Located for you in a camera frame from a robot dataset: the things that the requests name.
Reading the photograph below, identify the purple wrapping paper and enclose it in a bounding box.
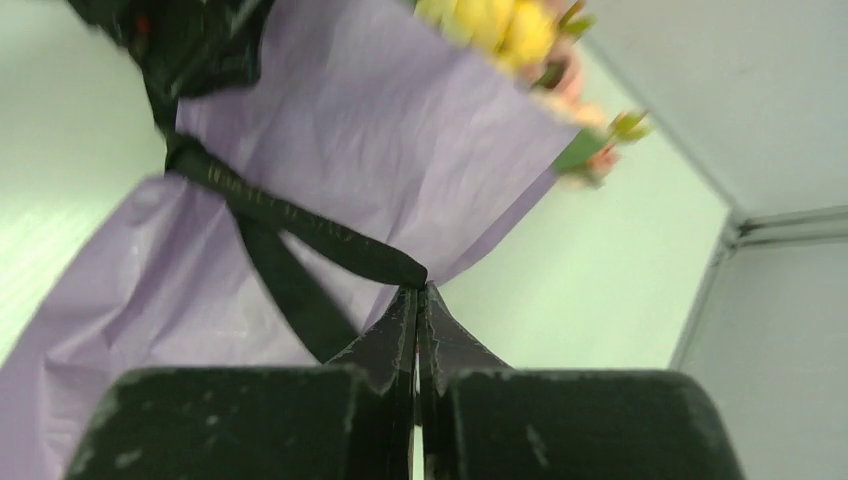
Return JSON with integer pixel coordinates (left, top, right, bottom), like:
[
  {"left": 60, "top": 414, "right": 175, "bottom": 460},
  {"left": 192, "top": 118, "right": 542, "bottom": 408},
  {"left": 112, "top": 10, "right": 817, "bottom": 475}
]
[{"left": 1, "top": 1, "right": 584, "bottom": 479}]

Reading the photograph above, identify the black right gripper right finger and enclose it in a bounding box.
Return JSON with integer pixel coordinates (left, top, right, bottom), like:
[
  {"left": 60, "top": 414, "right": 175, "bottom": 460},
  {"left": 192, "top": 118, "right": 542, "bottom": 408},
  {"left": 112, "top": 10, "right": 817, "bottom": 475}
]
[{"left": 418, "top": 286, "right": 743, "bottom": 480}]

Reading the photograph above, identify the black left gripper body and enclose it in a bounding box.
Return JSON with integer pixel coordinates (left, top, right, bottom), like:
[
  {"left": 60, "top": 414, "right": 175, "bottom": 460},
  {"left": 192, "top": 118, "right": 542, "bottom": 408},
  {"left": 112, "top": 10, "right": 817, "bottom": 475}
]
[{"left": 69, "top": 0, "right": 274, "bottom": 100}]

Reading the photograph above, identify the pink and yellow flower bouquet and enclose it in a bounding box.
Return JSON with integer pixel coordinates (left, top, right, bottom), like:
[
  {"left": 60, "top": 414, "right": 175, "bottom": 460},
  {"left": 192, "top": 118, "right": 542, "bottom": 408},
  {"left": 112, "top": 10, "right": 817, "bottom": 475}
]
[{"left": 411, "top": 1, "right": 652, "bottom": 188}]

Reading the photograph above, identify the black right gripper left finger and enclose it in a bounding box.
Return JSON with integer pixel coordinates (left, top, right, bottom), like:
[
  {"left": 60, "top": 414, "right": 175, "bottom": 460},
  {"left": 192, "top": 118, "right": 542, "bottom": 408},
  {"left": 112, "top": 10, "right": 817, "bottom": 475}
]
[{"left": 66, "top": 289, "right": 418, "bottom": 479}]

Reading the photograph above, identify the aluminium frame rail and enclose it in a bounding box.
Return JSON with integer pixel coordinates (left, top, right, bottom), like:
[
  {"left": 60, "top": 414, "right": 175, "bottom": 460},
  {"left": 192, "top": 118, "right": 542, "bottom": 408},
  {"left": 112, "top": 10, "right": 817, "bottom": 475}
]
[{"left": 554, "top": 39, "right": 847, "bottom": 369}]

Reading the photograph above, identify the black ribbon gold lettering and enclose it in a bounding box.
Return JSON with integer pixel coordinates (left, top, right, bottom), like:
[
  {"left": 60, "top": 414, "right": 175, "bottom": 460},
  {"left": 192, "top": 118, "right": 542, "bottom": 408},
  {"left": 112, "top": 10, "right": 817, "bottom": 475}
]
[{"left": 144, "top": 79, "right": 428, "bottom": 363}]

